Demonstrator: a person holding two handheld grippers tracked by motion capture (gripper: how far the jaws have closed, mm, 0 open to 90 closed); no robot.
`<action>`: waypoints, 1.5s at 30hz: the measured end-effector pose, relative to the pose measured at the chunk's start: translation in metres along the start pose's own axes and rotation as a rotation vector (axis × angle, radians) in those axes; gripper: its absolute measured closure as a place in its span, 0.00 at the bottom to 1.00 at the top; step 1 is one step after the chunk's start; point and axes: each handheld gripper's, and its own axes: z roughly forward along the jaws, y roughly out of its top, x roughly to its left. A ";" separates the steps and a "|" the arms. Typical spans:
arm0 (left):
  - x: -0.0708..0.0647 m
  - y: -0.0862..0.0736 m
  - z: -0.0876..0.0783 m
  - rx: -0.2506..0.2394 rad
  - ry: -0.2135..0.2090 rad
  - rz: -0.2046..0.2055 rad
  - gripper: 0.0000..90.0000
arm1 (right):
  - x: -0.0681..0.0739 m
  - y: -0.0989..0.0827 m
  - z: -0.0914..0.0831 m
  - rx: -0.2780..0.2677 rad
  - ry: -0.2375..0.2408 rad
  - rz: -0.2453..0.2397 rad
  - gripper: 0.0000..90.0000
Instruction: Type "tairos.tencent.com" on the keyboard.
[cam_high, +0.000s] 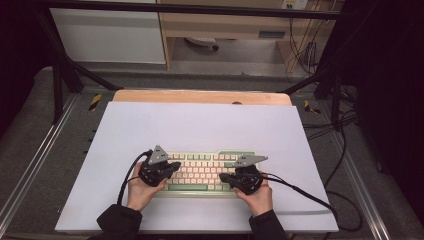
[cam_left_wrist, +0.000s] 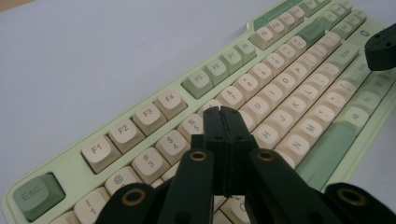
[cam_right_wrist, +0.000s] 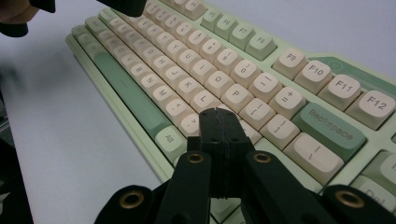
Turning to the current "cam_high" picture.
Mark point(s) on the white cabinet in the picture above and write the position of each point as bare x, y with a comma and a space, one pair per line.
106, 36

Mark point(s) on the person's right hand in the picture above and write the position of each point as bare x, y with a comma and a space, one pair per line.
260, 201

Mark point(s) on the person's left hand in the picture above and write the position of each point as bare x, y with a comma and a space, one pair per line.
140, 195

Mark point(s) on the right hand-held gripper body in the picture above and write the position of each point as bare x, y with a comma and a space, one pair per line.
248, 181

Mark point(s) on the dark curtain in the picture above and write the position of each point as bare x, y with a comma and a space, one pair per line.
20, 50
393, 100

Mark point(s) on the white power outlet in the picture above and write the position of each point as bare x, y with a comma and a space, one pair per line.
295, 4

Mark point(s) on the wooden desk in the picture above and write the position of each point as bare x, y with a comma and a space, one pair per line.
216, 25

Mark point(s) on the black metal crossbar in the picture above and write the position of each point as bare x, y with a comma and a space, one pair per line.
200, 9

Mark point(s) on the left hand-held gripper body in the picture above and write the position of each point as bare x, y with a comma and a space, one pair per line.
153, 173

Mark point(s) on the green and cream keyboard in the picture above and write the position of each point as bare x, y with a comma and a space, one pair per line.
203, 173

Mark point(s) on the metal floor rail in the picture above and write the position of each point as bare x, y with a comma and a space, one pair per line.
33, 163
363, 186

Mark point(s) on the office chair base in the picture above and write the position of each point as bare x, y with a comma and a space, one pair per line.
200, 41

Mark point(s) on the yellow black hazard tape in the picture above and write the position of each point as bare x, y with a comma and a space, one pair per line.
95, 102
310, 107

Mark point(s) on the black metal stand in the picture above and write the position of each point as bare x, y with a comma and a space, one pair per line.
336, 100
57, 93

